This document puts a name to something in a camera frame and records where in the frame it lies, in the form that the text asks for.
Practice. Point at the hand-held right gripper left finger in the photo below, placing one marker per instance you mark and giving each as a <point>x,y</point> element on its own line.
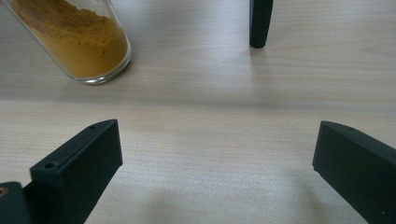
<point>81,165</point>

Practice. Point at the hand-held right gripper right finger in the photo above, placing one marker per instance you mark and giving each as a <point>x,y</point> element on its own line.
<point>361,168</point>

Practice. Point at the glass jar of orange powder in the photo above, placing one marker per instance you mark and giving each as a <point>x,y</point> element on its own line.
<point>77,46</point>

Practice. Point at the small black table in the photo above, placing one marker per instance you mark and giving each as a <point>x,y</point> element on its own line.
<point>261,21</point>

